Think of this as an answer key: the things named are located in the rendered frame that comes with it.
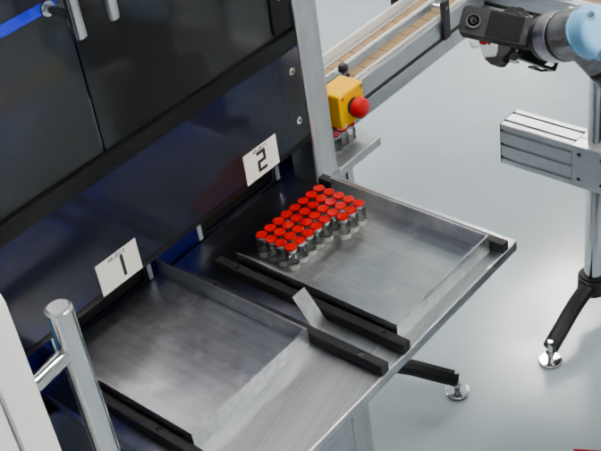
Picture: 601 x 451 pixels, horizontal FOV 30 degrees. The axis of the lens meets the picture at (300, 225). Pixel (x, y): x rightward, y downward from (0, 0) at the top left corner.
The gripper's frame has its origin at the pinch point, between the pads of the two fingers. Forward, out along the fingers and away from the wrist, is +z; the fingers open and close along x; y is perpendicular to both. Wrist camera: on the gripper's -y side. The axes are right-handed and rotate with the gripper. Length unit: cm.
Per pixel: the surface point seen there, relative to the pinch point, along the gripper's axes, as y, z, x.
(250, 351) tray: -23, -2, -59
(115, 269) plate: -47, 3, -53
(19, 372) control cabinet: -63, -80, -53
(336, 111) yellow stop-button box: -12.1, 28.9, -16.5
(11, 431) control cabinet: -62, -79, -58
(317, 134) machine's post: -15.2, 26.3, -21.8
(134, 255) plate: -44, 5, -50
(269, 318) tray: -21, 0, -53
